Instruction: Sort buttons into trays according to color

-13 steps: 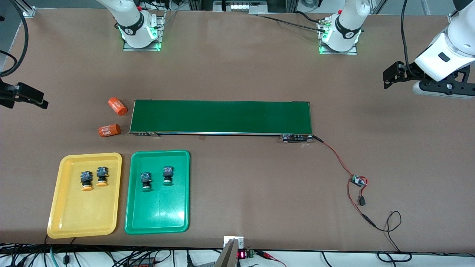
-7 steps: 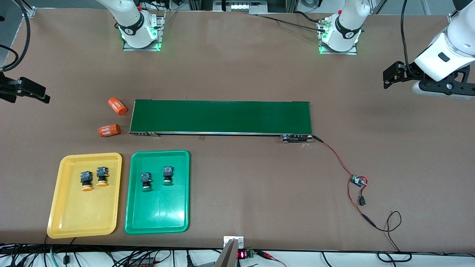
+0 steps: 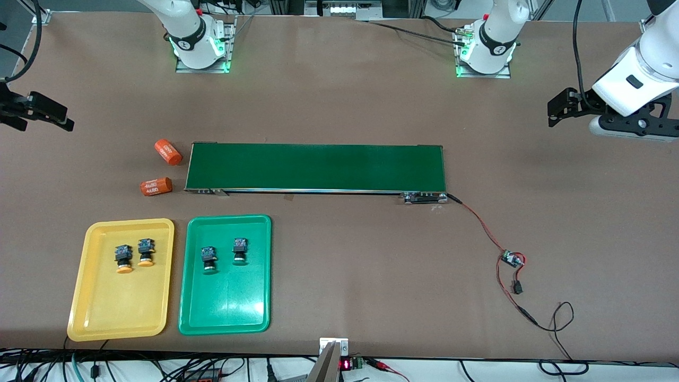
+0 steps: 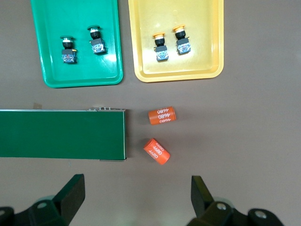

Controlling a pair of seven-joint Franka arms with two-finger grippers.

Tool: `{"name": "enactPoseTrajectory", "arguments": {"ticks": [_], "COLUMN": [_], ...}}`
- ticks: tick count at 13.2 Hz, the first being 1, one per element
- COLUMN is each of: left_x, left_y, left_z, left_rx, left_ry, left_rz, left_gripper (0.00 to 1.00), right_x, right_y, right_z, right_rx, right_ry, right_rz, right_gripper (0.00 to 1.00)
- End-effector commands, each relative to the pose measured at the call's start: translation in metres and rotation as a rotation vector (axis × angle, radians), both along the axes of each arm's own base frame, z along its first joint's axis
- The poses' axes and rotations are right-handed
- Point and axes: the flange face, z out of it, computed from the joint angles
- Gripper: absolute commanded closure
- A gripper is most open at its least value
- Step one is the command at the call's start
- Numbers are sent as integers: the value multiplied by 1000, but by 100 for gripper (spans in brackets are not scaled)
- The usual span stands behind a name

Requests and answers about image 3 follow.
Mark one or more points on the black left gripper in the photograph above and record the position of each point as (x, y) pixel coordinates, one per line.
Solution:
(585, 102)

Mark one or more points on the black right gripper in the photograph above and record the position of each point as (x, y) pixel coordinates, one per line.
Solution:
(11, 103)

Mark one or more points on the orange cylinder printed 4680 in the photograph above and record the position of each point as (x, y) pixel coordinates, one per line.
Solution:
(168, 152)
(155, 187)

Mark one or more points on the yellow cap push button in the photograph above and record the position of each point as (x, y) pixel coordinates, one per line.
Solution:
(123, 259)
(145, 252)

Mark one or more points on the green cap push button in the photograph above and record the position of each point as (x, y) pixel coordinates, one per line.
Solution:
(209, 260)
(240, 251)

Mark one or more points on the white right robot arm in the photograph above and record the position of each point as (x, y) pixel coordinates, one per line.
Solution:
(185, 32)

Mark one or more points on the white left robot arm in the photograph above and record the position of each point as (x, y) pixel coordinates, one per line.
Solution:
(647, 63)

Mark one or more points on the small motor controller board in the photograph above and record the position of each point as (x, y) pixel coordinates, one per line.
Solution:
(512, 259)

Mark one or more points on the small black connector plug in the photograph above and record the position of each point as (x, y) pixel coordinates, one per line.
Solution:
(517, 288)

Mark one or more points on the yellow plastic tray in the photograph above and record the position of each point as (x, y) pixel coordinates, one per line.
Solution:
(111, 307)

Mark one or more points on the silver equipment box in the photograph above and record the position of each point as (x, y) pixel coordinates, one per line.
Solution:
(345, 9)

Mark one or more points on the green plastic tray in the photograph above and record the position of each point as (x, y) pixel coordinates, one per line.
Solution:
(225, 297)

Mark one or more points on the green belt conveyor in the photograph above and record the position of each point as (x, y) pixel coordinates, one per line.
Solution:
(318, 167)

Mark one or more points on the red digit display module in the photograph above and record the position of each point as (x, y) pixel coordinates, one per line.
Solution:
(346, 364)

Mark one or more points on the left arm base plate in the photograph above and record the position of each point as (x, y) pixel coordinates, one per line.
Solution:
(482, 75)

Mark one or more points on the aluminium frame profile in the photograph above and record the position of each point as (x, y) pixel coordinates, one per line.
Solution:
(651, 26)
(42, 11)

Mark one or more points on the silver camera mount bracket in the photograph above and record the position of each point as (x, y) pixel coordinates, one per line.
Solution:
(326, 366)

